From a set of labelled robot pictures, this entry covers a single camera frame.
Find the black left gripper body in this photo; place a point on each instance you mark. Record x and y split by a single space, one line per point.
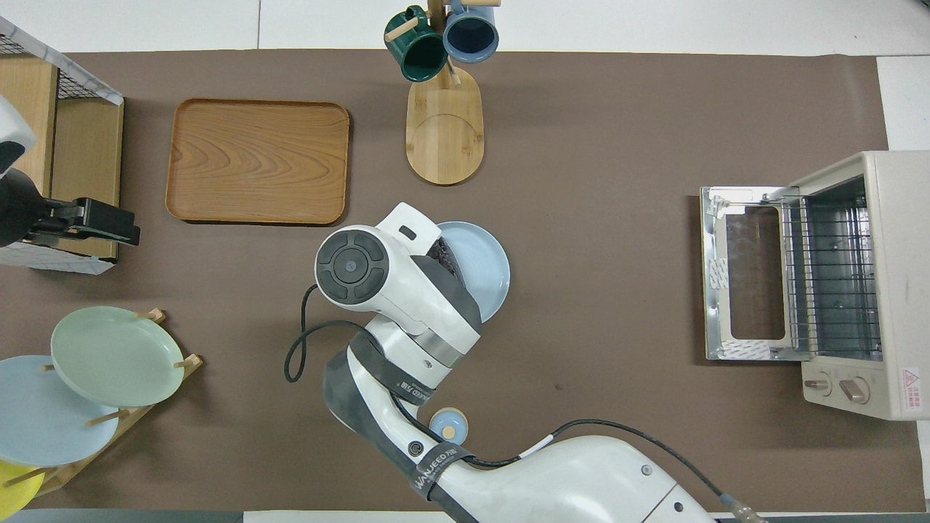
22 211

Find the pale blue plate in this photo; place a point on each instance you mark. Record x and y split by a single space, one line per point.
43 428
487 269

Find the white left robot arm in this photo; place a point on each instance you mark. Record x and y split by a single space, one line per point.
11 123

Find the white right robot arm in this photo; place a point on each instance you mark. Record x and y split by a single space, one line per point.
407 290

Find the beige oven knob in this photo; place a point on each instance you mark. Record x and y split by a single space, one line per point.
854 391
818 385

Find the beige toaster oven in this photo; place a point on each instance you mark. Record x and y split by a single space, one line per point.
901 290

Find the wooden two-tier shelf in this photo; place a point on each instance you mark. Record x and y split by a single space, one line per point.
87 167

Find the pale green plate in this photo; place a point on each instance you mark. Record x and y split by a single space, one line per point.
116 356

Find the wooden plate rack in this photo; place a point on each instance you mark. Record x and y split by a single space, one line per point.
190 361

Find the rectangular wooden tray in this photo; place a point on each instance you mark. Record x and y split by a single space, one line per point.
254 160

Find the yellow plate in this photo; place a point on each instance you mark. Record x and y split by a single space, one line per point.
14 494

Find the wooden mug tree stand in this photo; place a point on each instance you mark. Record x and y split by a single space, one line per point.
443 145

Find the dark green mug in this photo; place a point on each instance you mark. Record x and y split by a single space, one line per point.
429 58

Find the small blue lidded jar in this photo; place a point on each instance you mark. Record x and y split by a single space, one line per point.
453 421

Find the blue mug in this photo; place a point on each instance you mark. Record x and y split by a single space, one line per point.
471 36

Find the brown table mat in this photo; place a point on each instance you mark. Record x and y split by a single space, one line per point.
617 109

